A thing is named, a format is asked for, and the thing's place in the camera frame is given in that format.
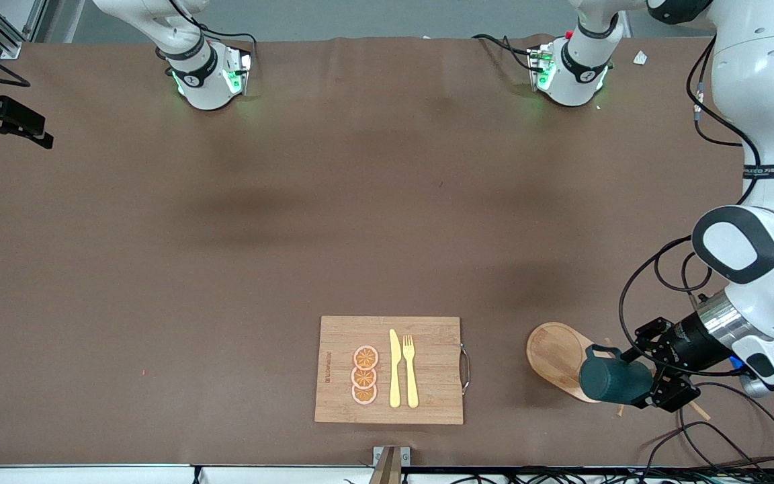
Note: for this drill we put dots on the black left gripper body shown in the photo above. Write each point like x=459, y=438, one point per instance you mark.
x=686, y=342

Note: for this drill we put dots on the dark teal ribbed mug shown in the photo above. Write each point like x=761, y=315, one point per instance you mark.
x=612, y=382

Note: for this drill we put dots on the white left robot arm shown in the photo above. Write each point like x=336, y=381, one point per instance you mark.
x=763, y=81

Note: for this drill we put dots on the wooden mug tree stand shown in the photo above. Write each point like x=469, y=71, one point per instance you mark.
x=555, y=353

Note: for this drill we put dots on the bamboo cutting board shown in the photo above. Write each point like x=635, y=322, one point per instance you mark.
x=427, y=396

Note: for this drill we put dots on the yellow plastic fork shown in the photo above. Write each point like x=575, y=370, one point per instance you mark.
x=412, y=383

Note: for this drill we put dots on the yellow plastic knife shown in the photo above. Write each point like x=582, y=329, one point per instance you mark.
x=394, y=376

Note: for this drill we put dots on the brown table cover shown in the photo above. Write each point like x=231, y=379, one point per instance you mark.
x=226, y=302

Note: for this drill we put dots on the orange slice toy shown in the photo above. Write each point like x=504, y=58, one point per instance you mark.
x=364, y=378

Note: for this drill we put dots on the small white paper scrap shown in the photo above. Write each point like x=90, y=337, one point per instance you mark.
x=640, y=58

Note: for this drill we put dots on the aluminium frame post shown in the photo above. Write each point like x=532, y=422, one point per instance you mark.
x=11, y=48

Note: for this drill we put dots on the metal bracket with wooden bar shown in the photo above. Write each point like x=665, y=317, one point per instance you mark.
x=390, y=460

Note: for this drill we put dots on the white table edge rail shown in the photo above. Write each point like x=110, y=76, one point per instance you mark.
x=91, y=476

